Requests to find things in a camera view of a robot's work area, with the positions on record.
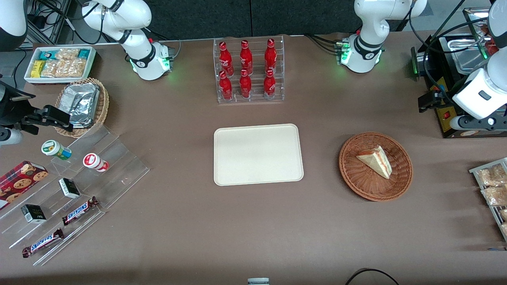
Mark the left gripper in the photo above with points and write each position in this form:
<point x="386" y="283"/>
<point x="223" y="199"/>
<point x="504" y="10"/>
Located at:
<point x="442" y="99"/>

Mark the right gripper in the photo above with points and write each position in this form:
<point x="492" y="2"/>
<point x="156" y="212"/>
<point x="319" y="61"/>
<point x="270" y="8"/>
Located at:
<point x="11" y="112"/>

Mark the triangular sandwich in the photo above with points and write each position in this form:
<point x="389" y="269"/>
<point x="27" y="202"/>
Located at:
<point x="376" y="160"/>

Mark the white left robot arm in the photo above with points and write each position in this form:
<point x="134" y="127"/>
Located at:
<point x="366" y="39"/>

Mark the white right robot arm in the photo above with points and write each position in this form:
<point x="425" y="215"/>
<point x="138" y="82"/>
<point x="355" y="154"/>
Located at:
<point x="138" y="43"/>

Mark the light tan wicker basket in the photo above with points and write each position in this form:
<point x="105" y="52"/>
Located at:
<point x="103" y="103"/>

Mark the tray of packaged snacks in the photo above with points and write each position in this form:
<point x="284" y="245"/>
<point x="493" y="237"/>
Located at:
<point x="475" y="171"/>

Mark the brown round wicker basket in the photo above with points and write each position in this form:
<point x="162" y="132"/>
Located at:
<point x="356" y="178"/>

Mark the cream rectangular tray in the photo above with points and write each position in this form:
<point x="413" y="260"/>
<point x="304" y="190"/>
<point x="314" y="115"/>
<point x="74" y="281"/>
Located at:
<point x="257" y="154"/>

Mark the black food warmer machine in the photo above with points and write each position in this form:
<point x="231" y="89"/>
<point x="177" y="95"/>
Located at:
<point x="445" y="120"/>

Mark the silver foil packet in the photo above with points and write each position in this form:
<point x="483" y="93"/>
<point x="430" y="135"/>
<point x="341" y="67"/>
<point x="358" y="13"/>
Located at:
<point x="81" y="103"/>

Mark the green lidded cup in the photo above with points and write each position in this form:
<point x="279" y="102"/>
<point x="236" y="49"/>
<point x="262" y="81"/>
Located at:
<point x="53" y="148"/>

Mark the white snack bin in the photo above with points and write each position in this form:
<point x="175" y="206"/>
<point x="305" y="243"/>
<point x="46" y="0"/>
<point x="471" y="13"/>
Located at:
<point x="29" y="79"/>

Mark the clear rice cracker packet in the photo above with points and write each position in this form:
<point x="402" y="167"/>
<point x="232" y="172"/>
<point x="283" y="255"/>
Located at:
<point x="50" y="69"/>
<point x="67" y="54"/>
<point x="73" y="68"/>

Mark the yellow snack packet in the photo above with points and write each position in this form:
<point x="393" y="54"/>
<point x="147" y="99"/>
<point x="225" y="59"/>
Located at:
<point x="37" y="69"/>

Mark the red lidded cup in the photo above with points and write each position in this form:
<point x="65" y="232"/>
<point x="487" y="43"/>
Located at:
<point x="93" y="161"/>

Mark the steel pan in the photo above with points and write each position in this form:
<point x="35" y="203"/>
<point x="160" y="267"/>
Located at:
<point x="467" y="55"/>

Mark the teal snack packet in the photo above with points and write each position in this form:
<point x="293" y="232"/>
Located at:
<point x="84" y="54"/>
<point x="46" y="55"/>

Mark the small black box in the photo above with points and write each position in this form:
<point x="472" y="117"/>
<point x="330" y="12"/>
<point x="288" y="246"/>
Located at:
<point x="33" y="213"/>
<point x="69" y="188"/>

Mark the red plaid cookie box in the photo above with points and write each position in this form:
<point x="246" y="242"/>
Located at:
<point x="20" y="180"/>

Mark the clear acrylic stepped stand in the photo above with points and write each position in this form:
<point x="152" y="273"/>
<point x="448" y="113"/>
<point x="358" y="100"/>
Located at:
<point x="12" y="233"/>
<point x="122" y="174"/>

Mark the Snickers bar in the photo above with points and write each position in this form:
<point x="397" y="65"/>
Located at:
<point x="79" y="210"/>
<point x="41" y="242"/>

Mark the clear bag of snacks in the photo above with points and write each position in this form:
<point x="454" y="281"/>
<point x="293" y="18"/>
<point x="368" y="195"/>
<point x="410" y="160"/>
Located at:
<point x="495" y="196"/>
<point x="491" y="176"/>

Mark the red cola bottle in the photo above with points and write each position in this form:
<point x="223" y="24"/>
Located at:
<point x="246" y="57"/>
<point x="269" y="84"/>
<point x="225" y="86"/>
<point x="245" y="85"/>
<point x="225" y="58"/>
<point x="270" y="56"/>

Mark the clear acrylic bottle rack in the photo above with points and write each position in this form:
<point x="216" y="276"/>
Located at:
<point x="255" y="97"/>

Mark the small grey object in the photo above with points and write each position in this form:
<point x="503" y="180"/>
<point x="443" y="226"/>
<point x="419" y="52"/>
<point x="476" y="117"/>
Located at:
<point x="258" y="282"/>

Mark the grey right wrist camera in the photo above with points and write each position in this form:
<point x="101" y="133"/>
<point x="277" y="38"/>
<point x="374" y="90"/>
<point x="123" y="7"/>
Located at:
<point x="10" y="137"/>

